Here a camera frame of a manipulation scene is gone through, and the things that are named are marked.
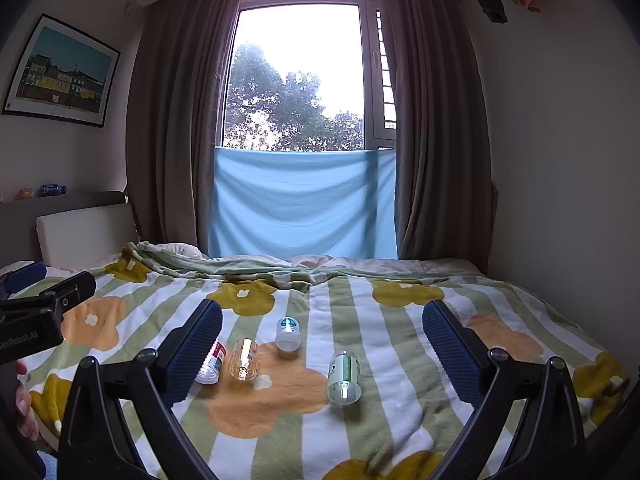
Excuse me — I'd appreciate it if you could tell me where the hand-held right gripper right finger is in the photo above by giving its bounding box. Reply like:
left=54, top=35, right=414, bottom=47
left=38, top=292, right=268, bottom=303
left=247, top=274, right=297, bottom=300
left=422, top=300, right=587, bottom=480

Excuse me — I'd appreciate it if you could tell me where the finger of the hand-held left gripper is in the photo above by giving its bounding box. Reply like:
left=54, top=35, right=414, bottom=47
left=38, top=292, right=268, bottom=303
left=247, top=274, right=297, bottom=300
left=0, top=260, right=47, bottom=297
left=0, top=270, right=97, bottom=320

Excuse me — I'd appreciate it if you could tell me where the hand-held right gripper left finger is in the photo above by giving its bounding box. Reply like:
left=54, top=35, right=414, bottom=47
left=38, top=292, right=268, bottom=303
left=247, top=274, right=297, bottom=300
left=57, top=300, right=224, bottom=480

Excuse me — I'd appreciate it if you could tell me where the white cup with blue print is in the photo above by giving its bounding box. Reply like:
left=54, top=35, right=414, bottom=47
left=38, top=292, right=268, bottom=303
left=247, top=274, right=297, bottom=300
left=275, top=316, right=301, bottom=352

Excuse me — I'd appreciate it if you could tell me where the person's left hand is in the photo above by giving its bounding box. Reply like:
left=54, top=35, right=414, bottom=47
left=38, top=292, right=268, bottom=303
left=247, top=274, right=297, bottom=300
left=13, top=359, right=42, bottom=442

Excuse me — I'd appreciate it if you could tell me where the red-labelled white bottle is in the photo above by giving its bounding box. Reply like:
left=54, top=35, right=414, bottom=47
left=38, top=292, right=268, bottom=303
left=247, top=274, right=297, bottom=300
left=194, top=342, right=228, bottom=386

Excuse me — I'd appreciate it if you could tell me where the white headboard cushion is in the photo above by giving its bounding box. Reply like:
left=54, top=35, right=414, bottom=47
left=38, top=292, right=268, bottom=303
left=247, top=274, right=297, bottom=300
left=35, top=203, right=142, bottom=269

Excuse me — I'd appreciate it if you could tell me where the grey bed headboard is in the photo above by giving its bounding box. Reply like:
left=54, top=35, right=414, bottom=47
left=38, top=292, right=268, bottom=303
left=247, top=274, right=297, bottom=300
left=0, top=190, right=144, bottom=267

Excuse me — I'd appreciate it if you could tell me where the floral striped blanket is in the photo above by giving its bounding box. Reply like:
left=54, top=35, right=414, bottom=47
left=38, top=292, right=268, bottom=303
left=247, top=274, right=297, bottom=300
left=0, top=241, right=632, bottom=480

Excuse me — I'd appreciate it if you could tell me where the white duvet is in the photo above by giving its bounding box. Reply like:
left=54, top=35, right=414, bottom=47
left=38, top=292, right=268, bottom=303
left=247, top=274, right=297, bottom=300
left=162, top=242, right=483, bottom=275

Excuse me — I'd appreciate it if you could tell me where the light blue cloth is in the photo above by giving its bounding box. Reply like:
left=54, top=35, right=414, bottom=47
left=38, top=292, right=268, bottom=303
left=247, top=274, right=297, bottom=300
left=207, top=147, right=400, bottom=259

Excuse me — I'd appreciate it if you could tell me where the brown curtain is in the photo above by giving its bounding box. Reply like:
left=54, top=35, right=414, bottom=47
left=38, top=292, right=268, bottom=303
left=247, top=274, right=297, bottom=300
left=124, top=0, right=247, bottom=260
left=377, top=0, right=497, bottom=262

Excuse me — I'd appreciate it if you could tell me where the window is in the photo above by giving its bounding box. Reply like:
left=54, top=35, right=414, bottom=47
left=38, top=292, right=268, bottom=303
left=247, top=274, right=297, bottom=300
left=219, top=2, right=399, bottom=154

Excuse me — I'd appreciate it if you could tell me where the framed wall picture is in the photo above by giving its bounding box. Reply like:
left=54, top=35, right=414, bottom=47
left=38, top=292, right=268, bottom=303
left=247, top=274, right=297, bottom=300
left=1, top=13, right=121, bottom=129

